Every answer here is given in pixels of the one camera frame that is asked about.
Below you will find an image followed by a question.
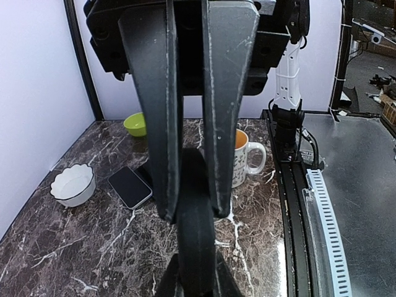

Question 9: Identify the white mug orange inside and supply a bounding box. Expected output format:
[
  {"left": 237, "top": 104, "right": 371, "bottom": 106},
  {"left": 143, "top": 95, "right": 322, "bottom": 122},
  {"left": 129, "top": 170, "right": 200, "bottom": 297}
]
[{"left": 231, "top": 129, "right": 267, "bottom": 189}]

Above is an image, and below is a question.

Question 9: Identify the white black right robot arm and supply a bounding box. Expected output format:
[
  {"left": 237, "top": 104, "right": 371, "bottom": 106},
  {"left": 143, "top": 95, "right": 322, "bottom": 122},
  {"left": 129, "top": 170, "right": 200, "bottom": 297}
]
[{"left": 84, "top": 1, "right": 310, "bottom": 222}]

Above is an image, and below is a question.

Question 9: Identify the black right frame post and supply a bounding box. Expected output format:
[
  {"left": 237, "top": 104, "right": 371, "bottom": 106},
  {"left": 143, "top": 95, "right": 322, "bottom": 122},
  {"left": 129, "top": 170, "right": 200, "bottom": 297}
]
[{"left": 63, "top": 0, "right": 105, "bottom": 121}]

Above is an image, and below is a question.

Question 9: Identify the white slotted cable duct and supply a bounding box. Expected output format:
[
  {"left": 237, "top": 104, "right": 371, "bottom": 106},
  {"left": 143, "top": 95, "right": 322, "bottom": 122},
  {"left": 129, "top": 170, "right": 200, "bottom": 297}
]
[{"left": 303, "top": 169, "right": 353, "bottom": 296}]

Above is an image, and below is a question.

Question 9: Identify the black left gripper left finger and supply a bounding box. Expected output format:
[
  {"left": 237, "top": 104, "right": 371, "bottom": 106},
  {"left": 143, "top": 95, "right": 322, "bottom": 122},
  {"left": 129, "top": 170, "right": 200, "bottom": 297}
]
[{"left": 157, "top": 254, "right": 184, "bottom": 297}]

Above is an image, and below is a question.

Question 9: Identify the white scalloped bowl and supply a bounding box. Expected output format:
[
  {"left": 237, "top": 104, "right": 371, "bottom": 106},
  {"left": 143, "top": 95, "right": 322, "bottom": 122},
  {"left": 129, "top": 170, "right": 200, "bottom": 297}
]
[{"left": 50, "top": 164, "right": 96, "bottom": 207}]

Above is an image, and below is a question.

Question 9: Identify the pink phone dark screen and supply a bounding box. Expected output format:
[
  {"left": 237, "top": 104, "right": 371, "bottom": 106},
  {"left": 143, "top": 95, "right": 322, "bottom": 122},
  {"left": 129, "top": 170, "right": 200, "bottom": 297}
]
[{"left": 108, "top": 166, "right": 153, "bottom": 210}]

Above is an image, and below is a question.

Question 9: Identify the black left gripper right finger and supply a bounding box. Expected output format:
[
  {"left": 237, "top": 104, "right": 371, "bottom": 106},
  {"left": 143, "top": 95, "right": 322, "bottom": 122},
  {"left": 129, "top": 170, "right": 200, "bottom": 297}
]
[{"left": 213, "top": 252, "right": 243, "bottom": 297}]

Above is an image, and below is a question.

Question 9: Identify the green bowl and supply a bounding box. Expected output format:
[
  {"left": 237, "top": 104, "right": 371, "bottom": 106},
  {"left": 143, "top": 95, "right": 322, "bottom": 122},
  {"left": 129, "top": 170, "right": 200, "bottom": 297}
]
[{"left": 123, "top": 112, "right": 147, "bottom": 137}]

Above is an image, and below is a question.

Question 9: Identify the black phone case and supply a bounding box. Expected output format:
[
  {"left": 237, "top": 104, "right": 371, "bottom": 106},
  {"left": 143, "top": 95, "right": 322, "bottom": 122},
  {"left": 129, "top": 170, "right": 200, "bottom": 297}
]
[{"left": 176, "top": 148, "right": 216, "bottom": 296}]

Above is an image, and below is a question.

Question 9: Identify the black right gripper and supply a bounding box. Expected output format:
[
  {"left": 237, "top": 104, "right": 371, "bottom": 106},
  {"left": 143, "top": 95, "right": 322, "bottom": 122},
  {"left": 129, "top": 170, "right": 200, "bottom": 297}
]
[{"left": 84, "top": 1, "right": 291, "bottom": 222}]

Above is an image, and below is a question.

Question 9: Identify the black front rail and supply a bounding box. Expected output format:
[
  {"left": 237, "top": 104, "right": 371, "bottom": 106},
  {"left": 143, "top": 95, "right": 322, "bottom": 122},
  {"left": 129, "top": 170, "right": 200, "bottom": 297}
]
[{"left": 261, "top": 110, "right": 334, "bottom": 296}]

